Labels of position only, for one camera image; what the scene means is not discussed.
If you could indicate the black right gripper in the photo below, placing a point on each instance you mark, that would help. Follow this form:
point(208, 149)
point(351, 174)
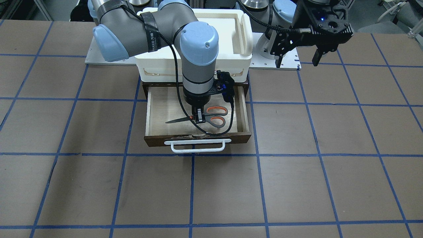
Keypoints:
point(195, 100)

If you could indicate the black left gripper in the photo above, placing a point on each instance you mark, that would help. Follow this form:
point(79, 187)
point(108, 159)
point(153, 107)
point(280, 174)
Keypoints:
point(299, 15)

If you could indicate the grey orange handled scissors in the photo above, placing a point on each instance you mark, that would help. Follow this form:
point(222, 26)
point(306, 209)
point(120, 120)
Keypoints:
point(214, 115)

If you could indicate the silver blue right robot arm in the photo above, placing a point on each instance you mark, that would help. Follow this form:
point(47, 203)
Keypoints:
point(120, 33)

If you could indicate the white plastic tray box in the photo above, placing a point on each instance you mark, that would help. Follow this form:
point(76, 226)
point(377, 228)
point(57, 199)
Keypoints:
point(234, 55)

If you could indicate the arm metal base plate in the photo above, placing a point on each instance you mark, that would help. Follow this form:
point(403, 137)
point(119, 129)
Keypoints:
point(94, 57)
point(290, 61)

